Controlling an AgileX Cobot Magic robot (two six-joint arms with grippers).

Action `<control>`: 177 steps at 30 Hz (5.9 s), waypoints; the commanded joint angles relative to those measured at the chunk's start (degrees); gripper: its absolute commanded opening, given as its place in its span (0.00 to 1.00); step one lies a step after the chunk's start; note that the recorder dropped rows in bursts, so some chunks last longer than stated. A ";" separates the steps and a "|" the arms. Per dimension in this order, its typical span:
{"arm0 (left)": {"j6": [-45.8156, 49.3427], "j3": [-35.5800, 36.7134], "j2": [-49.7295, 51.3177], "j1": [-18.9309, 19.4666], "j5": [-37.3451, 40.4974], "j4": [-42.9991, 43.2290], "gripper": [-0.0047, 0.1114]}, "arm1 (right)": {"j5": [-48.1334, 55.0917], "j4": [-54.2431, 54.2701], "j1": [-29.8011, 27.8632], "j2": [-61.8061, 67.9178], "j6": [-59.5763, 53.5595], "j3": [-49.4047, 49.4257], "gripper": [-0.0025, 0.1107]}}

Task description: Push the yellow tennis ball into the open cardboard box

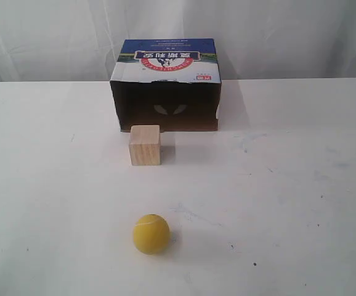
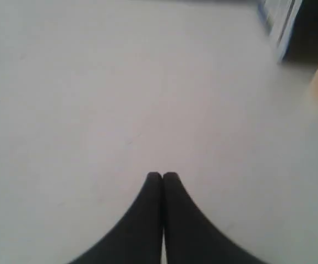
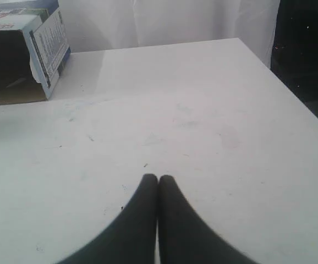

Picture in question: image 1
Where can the yellow tennis ball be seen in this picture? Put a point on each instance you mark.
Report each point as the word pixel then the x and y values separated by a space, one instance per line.
pixel 151 234

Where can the blue white cardboard box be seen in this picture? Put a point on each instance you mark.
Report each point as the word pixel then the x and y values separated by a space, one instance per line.
pixel 172 83

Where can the white backdrop curtain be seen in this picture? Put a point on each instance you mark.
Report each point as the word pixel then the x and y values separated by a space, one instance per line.
pixel 80 40

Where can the light wooden cube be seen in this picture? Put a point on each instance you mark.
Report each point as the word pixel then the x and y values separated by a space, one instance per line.
pixel 145 145

